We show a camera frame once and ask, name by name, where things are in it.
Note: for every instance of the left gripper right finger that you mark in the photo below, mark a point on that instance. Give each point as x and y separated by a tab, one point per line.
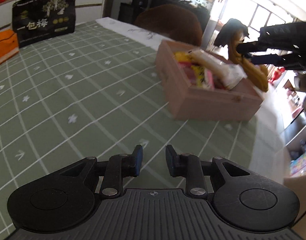
187	166

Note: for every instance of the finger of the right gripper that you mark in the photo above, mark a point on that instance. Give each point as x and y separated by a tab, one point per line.
274	59
257	46

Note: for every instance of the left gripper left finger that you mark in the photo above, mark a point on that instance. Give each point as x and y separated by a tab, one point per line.
119	167

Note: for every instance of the rice cracker snack pack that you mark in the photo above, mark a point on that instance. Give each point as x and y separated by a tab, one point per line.
231	75

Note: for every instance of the red yellow milk-ball snack bag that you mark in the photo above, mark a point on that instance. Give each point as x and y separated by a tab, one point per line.
198	75

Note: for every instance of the long beige biscuit pack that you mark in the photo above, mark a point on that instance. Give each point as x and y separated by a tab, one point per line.
211	63

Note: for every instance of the yellow snack packet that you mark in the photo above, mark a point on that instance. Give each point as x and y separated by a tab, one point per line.
182	56

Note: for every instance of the green grid tablecloth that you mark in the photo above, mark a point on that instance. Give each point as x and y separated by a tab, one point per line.
96	92

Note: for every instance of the brown plush chair back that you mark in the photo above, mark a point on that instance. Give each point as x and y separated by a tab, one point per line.
173	22

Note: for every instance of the orange gift box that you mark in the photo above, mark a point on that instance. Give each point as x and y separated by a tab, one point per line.
8	45

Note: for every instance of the black plum snack bag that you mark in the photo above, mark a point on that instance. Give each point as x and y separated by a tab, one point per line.
37	20

